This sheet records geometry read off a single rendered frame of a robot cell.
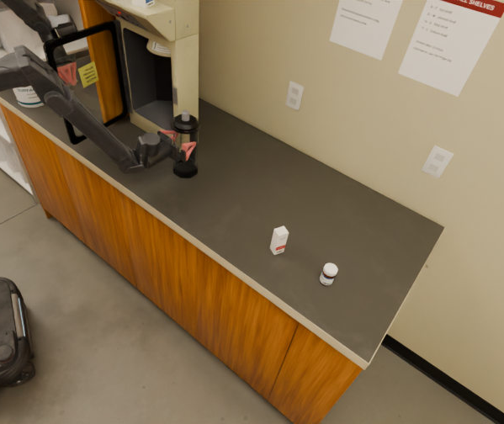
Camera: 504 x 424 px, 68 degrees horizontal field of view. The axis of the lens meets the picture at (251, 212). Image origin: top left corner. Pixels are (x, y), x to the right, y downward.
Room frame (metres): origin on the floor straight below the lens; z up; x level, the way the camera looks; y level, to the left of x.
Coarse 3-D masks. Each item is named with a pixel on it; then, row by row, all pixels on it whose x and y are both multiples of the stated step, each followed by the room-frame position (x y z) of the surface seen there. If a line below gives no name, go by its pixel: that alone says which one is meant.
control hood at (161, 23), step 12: (96, 0) 1.35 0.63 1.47; (108, 0) 1.27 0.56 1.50; (120, 0) 1.27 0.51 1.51; (108, 12) 1.40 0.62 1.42; (132, 12) 1.21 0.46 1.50; (144, 12) 1.20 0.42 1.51; (156, 12) 1.21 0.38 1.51; (168, 12) 1.24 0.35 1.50; (144, 24) 1.25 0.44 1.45; (156, 24) 1.20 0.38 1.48; (168, 24) 1.24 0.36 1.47; (168, 36) 1.24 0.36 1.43
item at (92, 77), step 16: (64, 48) 1.20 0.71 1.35; (80, 48) 1.26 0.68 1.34; (96, 48) 1.32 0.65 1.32; (112, 48) 1.39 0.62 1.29; (48, 64) 1.14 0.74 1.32; (64, 64) 1.19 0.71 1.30; (80, 64) 1.25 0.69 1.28; (96, 64) 1.31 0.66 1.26; (112, 64) 1.38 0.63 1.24; (64, 80) 1.18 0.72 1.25; (80, 80) 1.23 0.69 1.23; (96, 80) 1.30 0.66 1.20; (112, 80) 1.37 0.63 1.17; (80, 96) 1.22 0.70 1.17; (96, 96) 1.28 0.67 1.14; (112, 96) 1.35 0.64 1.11; (96, 112) 1.27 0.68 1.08; (112, 112) 1.34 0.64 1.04
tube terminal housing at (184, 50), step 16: (160, 0) 1.30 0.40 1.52; (176, 0) 1.27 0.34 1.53; (192, 0) 1.33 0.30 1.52; (176, 16) 1.27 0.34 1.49; (192, 16) 1.33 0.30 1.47; (144, 32) 1.35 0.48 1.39; (176, 32) 1.27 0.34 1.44; (192, 32) 1.33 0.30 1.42; (176, 48) 1.27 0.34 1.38; (192, 48) 1.33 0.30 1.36; (176, 64) 1.27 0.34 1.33; (192, 64) 1.33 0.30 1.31; (128, 80) 1.42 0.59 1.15; (176, 80) 1.27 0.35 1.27; (192, 80) 1.33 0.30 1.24; (192, 96) 1.33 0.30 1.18; (176, 112) 1.27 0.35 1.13; (192, 112) 1.33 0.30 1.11; (144, 128) 1.39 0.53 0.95; (160, 128) 1.33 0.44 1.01
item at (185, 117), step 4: (184, 112) 1.16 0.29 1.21; (188, 112) 1.16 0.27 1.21; (180, 116) 1.17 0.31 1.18; (184, 116) 1.14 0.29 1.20; (188, 116) 1.15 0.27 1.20; (192, 116) 1.18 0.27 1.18; (176, 120) 1.14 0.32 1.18; (180, 120) 1.14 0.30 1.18; (184, 120) 1.14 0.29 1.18; (188, 120) 1.15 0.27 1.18; (192, 120) 1.16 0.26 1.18; (196, 120) 1.17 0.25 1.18; (176, 124) 1.13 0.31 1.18; (180, 124) 1.12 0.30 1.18; (184, 124) 1.13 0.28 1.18; (188, 124) 1.13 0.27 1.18; (192, 124) 1.14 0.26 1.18; (196, 124) 1.15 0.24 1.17; (180, 128) 1.11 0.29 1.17; (184, 128) 1.12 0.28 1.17; (188, 128) 1.12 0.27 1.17; (192, 128) 1.13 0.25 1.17
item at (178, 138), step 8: (176, 128) 1.11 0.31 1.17; (176, 136) 1.12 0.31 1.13; (184, 136) 1.11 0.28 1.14; (192, 136) 1.13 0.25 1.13; (176, 144) 1.12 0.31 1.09; (192, 152) 1.13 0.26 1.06; (192, 160) 1.13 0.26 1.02; (176, 168) 1.12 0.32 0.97; (184, 168) 1.11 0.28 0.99; (192, 168) 1.13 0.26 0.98
